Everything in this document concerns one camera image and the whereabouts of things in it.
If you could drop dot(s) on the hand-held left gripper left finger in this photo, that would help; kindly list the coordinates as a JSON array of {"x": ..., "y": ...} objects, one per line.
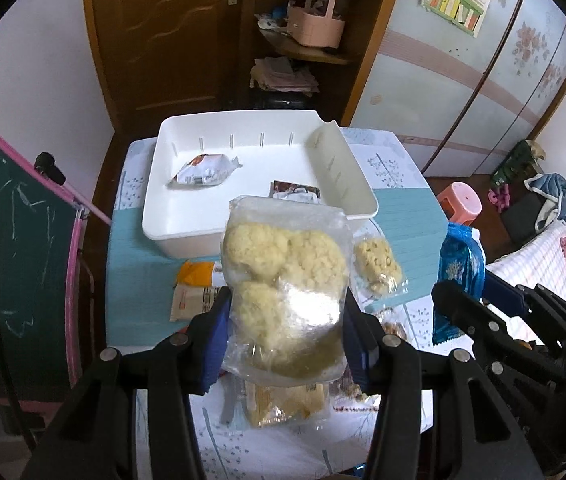
[{"x": 215, "y": 340}]

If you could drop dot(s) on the pink plastic stool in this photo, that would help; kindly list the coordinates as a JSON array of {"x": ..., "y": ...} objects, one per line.
[{"x": 459, "y": 202}]

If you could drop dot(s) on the blue white towel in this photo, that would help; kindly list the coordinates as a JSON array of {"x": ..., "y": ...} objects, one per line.
[{"x": 553, "y": 187}]

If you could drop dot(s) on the light blue floral wardrobe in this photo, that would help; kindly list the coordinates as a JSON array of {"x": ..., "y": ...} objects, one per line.
[{"x": 438, "y": 90}]

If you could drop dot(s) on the black cushion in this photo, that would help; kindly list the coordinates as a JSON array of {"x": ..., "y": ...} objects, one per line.
[{"x": 520, "y": 220}]

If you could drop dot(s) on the small blue container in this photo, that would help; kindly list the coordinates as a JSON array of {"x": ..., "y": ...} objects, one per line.
[{"x": 279, "y": 12}]

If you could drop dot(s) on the checkered bed sheet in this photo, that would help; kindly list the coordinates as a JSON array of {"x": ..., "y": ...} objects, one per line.
[{"x": 533, "y": 260}]

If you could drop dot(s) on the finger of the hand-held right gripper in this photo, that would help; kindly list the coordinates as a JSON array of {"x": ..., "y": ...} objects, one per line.
[
  {"x": 468, "y": 315},
  {"x": 503, "y": 292}
]

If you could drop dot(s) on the stack of folded papers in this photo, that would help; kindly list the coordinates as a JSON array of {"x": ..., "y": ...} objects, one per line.
[{"x": 283, "y": 75}]

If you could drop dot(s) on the small clear bag yellow snack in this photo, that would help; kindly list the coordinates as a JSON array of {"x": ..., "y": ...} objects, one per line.
[{"x": 378, "y": 265}]

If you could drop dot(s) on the black chalkboard knob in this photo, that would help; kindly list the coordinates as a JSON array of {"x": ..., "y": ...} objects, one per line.
[{"x": 49, "y": 167}]

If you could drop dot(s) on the dark brown snack packet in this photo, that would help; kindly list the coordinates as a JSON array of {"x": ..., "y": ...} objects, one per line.
[{"x": 293, "y": 191}]

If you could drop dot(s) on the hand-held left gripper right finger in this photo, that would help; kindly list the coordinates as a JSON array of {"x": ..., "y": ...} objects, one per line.
[{"x": 355, "y": 345}]

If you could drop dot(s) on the green cardboard box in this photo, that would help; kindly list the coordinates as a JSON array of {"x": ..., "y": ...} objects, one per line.
[{"x": 513, "y": 165}]

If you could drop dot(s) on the clear bag of puffed rice cakes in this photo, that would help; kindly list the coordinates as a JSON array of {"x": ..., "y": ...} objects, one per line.
[{"x": 273, "y": 260}]

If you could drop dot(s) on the brown wooden door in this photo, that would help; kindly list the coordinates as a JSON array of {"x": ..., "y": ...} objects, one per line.
[{"x": 163, "y": 35}]

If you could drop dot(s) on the wooden corner shelf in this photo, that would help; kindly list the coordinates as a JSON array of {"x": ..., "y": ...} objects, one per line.
[{"x": 368, "y": 20}]

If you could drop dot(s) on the orange beige snack packet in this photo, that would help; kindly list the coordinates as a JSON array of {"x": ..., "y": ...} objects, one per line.
[{"x": 198, "y": 295}]

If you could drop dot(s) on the green chalkboard with pink frame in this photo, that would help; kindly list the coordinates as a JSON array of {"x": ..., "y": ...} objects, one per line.
[{"x": 18, "y": 240}]

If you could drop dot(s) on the white red snack packet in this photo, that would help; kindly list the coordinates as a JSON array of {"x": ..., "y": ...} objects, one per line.
[{"x": 205, "y": 170}]

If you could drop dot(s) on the clear packet of crackers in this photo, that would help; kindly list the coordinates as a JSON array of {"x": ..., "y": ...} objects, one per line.
[{"x": 283, "y": 405}]

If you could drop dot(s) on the white plastic tray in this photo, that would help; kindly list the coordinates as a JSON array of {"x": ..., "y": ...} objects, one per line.
[{"x": 243, "y": 175}]

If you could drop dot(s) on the pink plastic toy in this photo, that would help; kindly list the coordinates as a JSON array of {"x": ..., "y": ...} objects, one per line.
[{"x": 498, "y": 197}]

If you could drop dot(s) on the black bin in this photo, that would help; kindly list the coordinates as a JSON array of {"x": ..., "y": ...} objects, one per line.
[{"x": 288, "y": 101}]

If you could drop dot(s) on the shiny blue snack packet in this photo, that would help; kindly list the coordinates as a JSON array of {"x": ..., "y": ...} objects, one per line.
[{"x": 458, "y": 265}]

